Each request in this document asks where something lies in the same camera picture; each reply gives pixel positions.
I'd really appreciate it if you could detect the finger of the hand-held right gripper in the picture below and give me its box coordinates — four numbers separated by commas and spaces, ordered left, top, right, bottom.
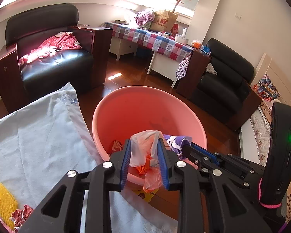
181, 145, 212, 173
190, 143, 225, 165

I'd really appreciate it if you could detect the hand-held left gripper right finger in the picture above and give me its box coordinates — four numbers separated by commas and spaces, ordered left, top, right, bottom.
158, 138, 273, 233

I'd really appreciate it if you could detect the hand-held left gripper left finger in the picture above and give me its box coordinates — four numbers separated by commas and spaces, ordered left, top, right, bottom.
19, 139, 132, 233

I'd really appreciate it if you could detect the translucent white plastic bag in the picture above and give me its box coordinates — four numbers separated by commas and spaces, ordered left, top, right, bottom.
130, 130, 163, 192

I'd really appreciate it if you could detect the purple printed wrapper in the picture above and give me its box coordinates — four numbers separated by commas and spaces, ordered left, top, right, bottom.
164, 134, 193, 161

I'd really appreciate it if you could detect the pink plastic basin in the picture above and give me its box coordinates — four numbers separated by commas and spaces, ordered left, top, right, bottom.
92, 85, 208, 186

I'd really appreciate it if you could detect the red white wrapper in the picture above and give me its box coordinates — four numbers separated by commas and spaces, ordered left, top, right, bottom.
10, 204, 35, 229

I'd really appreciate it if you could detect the yellow foam fruit net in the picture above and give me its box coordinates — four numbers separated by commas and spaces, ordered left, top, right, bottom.
0, 183, 18, 230

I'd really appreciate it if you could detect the patterned quilted mattress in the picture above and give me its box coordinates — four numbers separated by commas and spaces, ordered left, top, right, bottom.
250, 99, 291, 226

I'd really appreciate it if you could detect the yellow printed packet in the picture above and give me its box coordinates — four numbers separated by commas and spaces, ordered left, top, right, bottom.
135, 187, 162, 203

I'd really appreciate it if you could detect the colourful printed cloth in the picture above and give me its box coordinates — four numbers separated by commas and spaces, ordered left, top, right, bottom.
253, 74, 280, 101

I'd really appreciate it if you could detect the small white cloth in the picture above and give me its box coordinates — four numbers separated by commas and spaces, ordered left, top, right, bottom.
205, 63, 217, 75

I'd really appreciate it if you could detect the light blue blanket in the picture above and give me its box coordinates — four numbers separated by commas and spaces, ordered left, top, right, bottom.
0, 83, 177, 233

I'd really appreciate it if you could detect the purple patterned cloth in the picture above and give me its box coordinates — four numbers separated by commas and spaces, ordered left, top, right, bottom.
176, 51, 193, 80

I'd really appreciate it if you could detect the white desk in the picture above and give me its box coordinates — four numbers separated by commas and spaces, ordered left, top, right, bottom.
109, 36, 182, 88

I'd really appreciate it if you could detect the white tissue container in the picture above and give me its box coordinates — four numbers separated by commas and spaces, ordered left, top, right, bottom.
175, 28, 190, 42

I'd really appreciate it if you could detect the black leather wooden armchair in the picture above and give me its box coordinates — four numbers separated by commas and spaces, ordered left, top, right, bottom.
0, 3, 113, 113

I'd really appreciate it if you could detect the pink spotted garment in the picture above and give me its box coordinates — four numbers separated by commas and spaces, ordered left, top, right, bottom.
19, 31, 81, 65

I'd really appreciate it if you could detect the brown paper bag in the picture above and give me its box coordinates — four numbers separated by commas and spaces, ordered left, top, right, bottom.
150, 9, 178, 33

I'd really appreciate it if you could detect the pink checkered cloth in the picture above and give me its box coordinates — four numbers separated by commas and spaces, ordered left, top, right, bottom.
135, 9, 156, 27

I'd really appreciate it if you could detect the wooden coat stand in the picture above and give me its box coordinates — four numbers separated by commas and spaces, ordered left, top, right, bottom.
171, 0, 185, 14

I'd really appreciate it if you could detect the pink wrist strap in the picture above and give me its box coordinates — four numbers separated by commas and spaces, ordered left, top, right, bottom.
258, 177, 282, 209

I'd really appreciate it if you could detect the white bed frame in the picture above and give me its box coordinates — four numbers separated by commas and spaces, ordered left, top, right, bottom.
239, 53, 291, 165

